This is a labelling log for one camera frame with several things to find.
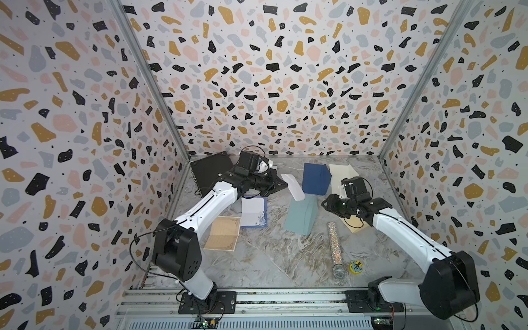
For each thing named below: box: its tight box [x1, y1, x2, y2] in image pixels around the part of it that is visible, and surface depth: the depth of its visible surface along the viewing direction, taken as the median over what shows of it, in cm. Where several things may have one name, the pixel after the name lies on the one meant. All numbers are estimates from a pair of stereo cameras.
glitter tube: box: [327, 221, 346, 280], surface depth 87 cm
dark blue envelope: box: [301, 162, 333, 196], surface depth 115 cm
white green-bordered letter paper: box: [280, 173, 306, 202], surface depth 85 cm
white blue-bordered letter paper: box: [240, 195, 268, 229], surface depth 99 cm
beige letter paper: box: [203, 215, 242, 253], surface depth 94 cm
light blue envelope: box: [283, 194, 318, 237], surface depth 99 cm
